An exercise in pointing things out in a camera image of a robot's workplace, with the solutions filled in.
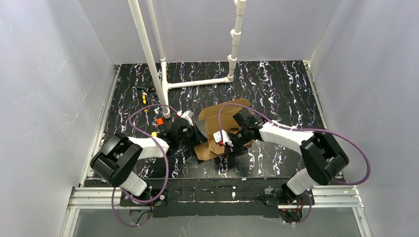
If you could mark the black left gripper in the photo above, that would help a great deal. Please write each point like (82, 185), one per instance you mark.
(197, 133)

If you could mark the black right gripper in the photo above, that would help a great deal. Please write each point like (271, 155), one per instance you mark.
(231, 139)

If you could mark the yellow black screwdriver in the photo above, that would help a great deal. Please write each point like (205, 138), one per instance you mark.
(145, 104)

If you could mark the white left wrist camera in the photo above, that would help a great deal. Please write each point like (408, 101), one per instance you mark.
(187, 115)

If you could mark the brown cardboard box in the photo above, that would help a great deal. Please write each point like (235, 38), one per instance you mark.
(215, 118)

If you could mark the white PVC pipe frame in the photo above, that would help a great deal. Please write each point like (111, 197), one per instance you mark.
(186, 31)

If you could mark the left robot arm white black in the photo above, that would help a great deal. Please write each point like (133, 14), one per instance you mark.
(115, 161)

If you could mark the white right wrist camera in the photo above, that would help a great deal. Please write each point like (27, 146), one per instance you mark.
(221, 138)

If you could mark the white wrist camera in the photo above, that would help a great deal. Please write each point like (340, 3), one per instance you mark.
(221, 138)
(187, 115)

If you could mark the black small tool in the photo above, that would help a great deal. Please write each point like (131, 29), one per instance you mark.
(145, 89)

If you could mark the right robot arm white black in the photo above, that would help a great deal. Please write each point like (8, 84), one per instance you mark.
(323, 157)

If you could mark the aluminium front rail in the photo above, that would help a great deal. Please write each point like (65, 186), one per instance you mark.
(215, 200)

